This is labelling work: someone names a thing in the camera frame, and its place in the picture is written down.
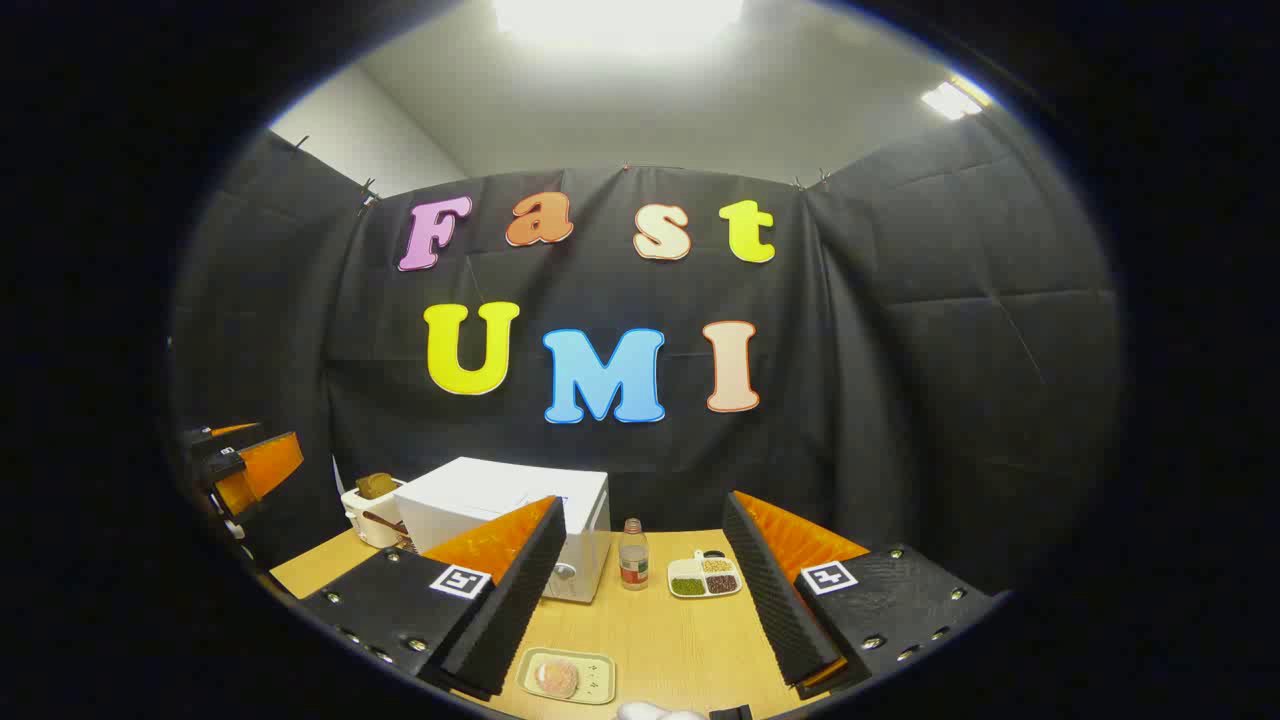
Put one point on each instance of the pale green rectangular tray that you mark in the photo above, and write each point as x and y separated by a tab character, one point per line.
598	680

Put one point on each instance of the brown bread slice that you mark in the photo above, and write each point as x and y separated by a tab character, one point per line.
374	486

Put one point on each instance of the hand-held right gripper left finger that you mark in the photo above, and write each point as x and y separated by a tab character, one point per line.
510	600

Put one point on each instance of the white divided bean dish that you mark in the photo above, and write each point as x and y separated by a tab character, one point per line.
704	580

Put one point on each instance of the pink meat patty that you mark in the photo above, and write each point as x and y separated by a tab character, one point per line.
556	678

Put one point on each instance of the ceiling light panel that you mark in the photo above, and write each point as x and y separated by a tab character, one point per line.
952	100
615	18

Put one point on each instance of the white toaster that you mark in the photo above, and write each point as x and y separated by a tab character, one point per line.
365	508

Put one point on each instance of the clear drink bottle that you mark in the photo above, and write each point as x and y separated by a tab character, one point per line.
633	560

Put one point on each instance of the black backdrop cloth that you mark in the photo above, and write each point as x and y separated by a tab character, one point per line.
900	400

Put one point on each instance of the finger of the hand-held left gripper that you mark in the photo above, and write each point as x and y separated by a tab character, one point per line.
225	431
258	473

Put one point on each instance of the white microwave oven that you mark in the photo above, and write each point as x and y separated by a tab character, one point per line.
480	495

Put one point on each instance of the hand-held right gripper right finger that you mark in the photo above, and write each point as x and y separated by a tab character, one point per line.
770	600

